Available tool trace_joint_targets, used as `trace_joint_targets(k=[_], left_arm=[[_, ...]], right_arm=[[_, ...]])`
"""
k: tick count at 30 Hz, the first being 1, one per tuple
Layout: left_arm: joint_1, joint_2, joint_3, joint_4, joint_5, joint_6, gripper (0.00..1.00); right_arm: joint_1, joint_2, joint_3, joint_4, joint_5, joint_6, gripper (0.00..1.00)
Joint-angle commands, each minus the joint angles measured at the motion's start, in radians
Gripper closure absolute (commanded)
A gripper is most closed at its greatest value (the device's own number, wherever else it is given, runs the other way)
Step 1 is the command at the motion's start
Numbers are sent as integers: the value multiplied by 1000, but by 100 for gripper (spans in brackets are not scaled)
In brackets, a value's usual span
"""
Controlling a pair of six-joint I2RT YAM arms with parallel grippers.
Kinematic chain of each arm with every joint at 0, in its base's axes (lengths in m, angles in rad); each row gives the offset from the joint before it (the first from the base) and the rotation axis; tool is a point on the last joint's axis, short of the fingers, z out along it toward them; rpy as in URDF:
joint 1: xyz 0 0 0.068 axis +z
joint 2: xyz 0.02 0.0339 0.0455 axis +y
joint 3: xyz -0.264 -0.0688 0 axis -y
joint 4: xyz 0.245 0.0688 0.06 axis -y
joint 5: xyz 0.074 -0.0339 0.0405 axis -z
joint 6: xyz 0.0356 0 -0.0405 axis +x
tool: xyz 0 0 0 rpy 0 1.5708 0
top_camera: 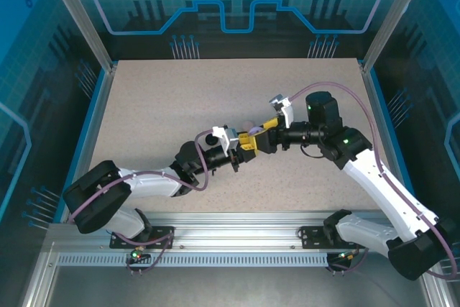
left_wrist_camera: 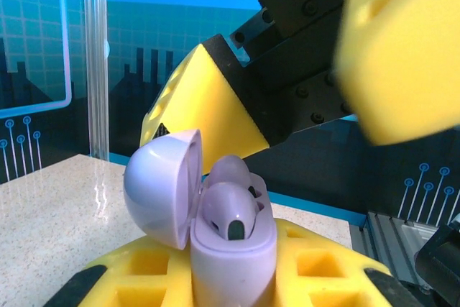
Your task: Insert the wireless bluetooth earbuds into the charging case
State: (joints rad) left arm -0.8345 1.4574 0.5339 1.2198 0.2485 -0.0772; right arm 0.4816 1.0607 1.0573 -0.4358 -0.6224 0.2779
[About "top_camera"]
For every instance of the pink earbud charging case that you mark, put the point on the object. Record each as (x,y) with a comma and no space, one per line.
(246,124)

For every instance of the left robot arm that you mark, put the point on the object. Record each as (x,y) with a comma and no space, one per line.
(143,186)

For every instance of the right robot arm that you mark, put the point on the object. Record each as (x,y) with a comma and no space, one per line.
(377,195)

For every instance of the blue table edge trim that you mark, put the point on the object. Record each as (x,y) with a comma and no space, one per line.
(395,141)
(82,141)

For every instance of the small controller board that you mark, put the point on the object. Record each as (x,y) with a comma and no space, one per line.
(138,256)
(345,256)

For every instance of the grey metal panel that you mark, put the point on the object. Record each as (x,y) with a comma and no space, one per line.
(233,289)

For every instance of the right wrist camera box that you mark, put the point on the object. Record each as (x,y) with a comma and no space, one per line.
(287,116)

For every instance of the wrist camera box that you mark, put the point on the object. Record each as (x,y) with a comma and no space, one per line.
(287,116)
(226,138)

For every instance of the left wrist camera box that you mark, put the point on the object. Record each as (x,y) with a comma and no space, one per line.
(226,138)

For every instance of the aluminium table side rail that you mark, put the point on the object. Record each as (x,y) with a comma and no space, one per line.
(96,123)
(381,123)

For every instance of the aluminium mounting rail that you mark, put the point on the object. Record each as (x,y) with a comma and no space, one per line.
(233,231)

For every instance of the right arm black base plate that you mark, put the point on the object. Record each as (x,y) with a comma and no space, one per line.
(311,238)

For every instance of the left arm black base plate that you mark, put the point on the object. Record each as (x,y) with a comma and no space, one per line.
(115,245)

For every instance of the aluminium corner post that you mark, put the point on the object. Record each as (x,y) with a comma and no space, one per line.
(79,16)
(395,16)

